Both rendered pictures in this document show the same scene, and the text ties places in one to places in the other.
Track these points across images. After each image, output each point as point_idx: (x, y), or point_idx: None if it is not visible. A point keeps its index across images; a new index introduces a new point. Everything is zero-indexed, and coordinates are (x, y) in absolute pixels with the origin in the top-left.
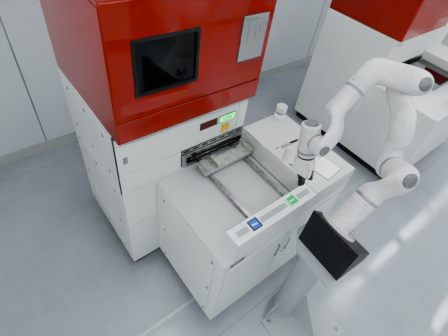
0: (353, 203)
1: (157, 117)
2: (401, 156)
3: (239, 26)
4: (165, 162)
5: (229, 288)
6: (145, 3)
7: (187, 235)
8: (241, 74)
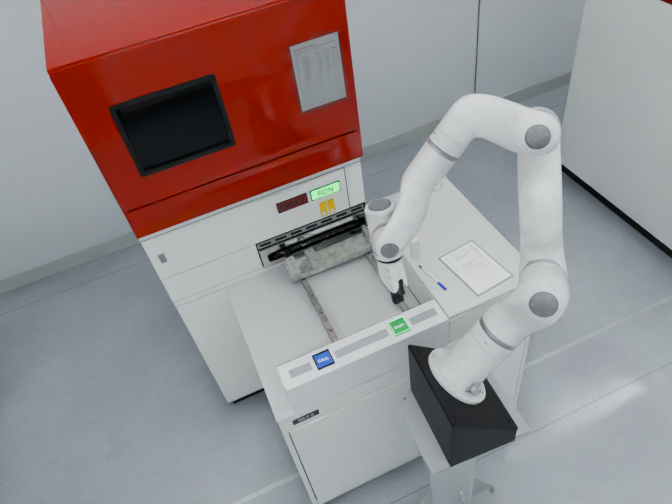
0: (469, 338)
1: (186, 198)
2: (558, 258)
3: (284, 61)
4: (231, 260)
5: (319, 458)
6: (113, 60)
7: None
8: (319, 127)
